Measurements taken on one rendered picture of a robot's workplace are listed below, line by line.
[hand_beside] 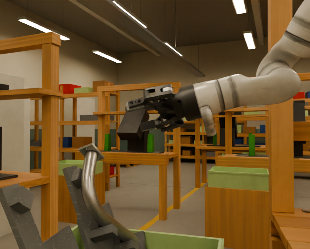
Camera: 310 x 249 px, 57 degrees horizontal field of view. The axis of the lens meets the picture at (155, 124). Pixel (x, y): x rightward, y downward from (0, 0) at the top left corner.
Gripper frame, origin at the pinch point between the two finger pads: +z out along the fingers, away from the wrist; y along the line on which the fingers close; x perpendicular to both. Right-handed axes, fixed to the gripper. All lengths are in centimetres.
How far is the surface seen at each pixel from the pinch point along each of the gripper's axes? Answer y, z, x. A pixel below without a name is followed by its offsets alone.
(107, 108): -394, 166, -310
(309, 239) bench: -57, -38, 25
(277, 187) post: -78, -38, 1
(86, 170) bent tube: -3.1, 14.0, 8.5
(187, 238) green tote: -26.4, -2.9, 22.8
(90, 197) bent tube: -3.6, 13.3, 14.9
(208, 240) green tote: -26.6, -7.9, 24.3
